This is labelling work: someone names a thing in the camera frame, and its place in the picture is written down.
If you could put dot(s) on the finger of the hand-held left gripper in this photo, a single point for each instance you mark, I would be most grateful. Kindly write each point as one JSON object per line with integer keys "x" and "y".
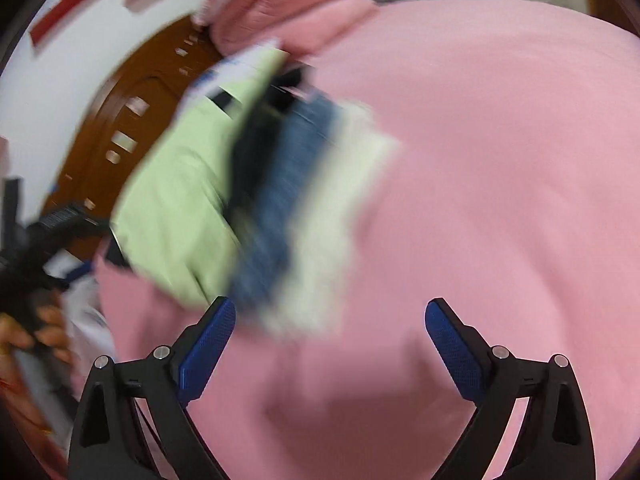
{"x": 65, "y": 217}
{"x": 13, "y": 205}

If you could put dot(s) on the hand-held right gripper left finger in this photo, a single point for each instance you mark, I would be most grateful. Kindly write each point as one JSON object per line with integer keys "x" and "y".
{"x": 207, "y": 345}

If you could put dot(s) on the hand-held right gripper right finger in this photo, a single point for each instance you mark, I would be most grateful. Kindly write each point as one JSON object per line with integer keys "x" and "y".
{"x": 452, "y": 350}

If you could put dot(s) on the light green t-shirt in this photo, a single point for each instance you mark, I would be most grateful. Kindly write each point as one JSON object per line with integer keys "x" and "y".
{"x": 170, "y": 195}

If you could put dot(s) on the folded cream clothes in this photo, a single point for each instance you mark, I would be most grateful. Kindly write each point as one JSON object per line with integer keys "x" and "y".
{"x": 340, "y": 210}

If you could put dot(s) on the person's left hand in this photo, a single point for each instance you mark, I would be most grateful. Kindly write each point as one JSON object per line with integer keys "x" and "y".
{"x": 50, "y": 332}

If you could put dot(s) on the printed blanket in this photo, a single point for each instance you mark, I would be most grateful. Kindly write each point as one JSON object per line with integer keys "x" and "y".
{"x": 90, "y": 320}

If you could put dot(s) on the brown wooden headboard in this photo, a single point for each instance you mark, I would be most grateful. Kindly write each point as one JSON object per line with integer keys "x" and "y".
{"x": 145, "y": 85}

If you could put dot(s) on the folded blue jeans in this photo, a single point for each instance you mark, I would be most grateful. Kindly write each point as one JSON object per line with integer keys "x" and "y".
{"x": 285, "y": 185}

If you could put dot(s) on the pink bed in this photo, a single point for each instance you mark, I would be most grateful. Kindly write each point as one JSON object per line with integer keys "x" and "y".
{"x": 475, "y": 160}

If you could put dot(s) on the white printed pillow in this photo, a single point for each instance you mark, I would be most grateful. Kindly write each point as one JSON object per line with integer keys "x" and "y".
{"x": 240, "y": 67}

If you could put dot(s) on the pink pillows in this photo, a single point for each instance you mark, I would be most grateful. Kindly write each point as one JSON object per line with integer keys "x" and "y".
{"x": 310, "y": 25}

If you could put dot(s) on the red wall shelf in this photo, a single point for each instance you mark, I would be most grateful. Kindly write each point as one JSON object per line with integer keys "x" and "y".
{"x": 70, "y": 10}

